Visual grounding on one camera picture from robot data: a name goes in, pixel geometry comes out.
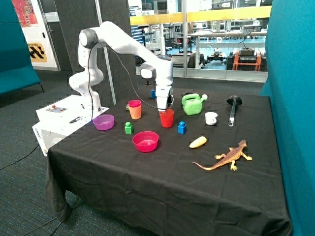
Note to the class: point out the yellow toy corn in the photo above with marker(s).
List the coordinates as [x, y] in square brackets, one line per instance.
[198, 142]

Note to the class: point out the teal sofa left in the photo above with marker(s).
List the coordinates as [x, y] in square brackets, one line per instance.
[16, 70]

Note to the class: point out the red plastic cup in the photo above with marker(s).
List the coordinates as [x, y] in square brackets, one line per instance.
[167, 118]

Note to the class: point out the teal partition right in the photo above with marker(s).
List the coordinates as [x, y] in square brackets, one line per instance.
[290, 48]

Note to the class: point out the black marker on base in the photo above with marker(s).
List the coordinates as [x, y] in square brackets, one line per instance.
[76, 120]

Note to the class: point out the black ladle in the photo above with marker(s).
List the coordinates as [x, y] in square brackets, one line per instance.
[234, 101]

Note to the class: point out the green toy watering can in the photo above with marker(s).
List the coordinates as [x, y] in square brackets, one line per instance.
[192, 103]

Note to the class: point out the magenta plastic cup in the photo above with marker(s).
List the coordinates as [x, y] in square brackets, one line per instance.
[134, 103]

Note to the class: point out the blue toy block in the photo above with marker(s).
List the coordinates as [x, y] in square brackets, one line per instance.
[182, 127]
[153, 94]

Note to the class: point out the orange toy lizard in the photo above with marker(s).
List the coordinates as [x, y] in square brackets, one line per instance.
[231, 157]

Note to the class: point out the green toy block front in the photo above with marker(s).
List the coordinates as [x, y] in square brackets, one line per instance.
[128, 128]

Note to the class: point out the white plastic mug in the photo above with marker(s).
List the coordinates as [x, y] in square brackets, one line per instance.
[211, 118]

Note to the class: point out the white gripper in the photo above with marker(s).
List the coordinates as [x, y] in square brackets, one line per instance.
[164, 98]

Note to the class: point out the black yellow sign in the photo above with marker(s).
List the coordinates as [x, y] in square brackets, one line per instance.
[37, 52]

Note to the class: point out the black tablecloth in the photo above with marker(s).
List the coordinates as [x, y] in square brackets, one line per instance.
[162, 190]

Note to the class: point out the pink plastic bowl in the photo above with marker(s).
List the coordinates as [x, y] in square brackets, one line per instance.
[145, 141]

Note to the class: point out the blue toy block back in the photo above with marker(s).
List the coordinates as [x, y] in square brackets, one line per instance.
[153, 94]

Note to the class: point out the blue toy block front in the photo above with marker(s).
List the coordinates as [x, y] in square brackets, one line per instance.
[182, 127]

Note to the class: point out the yellow plastic cup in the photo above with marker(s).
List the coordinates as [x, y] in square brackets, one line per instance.
[135, 112]

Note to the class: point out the red wall poster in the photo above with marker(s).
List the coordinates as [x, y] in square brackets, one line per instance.
[25, 13]

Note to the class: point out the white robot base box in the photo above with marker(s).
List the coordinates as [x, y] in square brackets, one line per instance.
[54, 126]

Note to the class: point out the purple plastic bowl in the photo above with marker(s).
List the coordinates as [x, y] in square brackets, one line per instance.
[104, 122]

